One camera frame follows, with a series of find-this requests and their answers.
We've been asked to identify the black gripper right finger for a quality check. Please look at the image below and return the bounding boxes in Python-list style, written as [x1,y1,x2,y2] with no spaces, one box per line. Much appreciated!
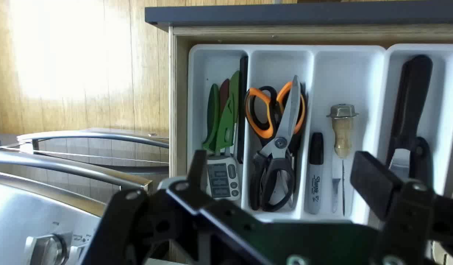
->
[349,151,402,221]

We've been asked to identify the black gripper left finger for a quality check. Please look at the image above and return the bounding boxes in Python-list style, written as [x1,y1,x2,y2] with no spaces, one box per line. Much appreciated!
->
[186,151,207,189]

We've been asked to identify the wooden kitchen drawer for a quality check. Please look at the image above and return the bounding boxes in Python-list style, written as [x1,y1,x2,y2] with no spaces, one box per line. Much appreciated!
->
[144,0,453,176]

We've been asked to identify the white digital timer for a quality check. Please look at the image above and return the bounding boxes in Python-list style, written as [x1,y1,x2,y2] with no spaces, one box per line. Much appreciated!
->
[205,157,241,202]

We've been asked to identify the black sharpie marker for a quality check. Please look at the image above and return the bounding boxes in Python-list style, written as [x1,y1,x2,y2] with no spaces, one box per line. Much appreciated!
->
[307,133,323,216]

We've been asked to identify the white cutlery tray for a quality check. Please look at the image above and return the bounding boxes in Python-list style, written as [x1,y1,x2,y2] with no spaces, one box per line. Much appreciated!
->
[186,45,453,224]

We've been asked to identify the stainless steel stove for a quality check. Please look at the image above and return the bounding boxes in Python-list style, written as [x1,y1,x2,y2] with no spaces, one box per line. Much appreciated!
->
[0,151,167,265]

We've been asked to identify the green handled knife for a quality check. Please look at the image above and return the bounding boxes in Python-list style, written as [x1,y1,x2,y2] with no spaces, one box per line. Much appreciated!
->
[201,71,239,154]

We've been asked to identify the wooden handled corkscrew tool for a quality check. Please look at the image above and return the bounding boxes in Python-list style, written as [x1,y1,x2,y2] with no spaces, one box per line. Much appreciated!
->
[327,104,355,216]

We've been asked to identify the orange handled scissors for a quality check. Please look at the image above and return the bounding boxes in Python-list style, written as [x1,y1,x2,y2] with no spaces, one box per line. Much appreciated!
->
[244,82,307,142]

